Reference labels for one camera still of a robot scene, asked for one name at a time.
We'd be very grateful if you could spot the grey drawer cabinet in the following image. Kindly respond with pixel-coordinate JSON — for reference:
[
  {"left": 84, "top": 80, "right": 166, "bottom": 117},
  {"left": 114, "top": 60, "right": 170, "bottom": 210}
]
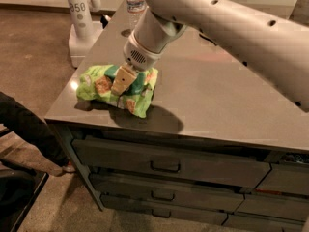
[{"left": 51, "top": 123, "right": 309, "bottom": 232}]

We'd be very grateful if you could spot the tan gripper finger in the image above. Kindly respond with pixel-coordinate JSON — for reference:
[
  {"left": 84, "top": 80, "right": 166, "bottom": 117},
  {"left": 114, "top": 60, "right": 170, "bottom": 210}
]
[{"left": 111, "top": 65, "right": 138, "bottom": 96}]

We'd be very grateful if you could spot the person in dark clothing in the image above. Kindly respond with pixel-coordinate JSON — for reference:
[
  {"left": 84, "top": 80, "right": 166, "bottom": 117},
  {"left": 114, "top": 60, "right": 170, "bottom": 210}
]
[{"left": 0, "top": 92, "right": 75, "bottom": 174}]

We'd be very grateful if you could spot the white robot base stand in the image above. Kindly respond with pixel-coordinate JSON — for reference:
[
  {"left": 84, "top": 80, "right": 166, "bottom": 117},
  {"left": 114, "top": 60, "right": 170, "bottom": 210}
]
[{"left": 68, "top": 0, "right": 110, "bottom": 68}]

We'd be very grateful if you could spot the green rice chip bag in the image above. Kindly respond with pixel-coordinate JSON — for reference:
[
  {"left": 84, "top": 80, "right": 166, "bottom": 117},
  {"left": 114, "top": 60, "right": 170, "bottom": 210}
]
[{"left": 76, "top": 65, "right": 158, "bottom": 118}]

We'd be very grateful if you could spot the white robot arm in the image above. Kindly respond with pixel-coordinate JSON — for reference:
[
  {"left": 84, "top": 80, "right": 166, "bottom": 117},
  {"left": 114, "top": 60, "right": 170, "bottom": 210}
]
[{"left": 124, "top": 0, "right": 309, "bottom": 112}]

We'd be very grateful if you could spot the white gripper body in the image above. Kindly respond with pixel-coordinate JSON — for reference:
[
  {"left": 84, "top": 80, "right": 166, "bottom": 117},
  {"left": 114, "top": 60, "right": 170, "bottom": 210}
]
[{"left": 124, "top": 8, "right": 186, "bottom": 72}]

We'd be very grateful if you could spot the black bin at left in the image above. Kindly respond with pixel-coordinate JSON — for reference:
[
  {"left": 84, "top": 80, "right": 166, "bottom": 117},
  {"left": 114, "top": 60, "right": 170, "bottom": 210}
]
[{"left": 0, "top": 169, "right": 48, "bottom": 232}]

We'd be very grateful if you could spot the clear plastic water bottle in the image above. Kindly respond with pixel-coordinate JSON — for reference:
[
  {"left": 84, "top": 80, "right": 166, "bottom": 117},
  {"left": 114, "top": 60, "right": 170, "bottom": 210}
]
[{"left": 126, "top": 0, "right": 146, "bottom": 30}]

